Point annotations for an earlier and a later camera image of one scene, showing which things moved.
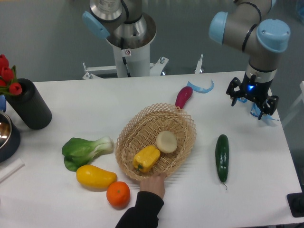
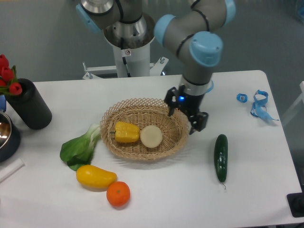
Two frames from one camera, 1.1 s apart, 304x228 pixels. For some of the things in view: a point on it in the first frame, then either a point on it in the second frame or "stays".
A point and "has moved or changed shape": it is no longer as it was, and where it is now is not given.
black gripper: (255, 90) -> (189, 104)
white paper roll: (16, 165) stays
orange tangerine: (118, 194) stays
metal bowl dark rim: (9, 138) stays
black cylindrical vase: (30, 106) stays
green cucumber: (222, 154) stays
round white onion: (166, 141) -> (151, 136)
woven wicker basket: (157, 139) has moved or changed shape
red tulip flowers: (8, 82) stays
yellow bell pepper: (146, 158) -> (126, 132)
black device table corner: (296, 201) stays
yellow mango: (94, 178) stays
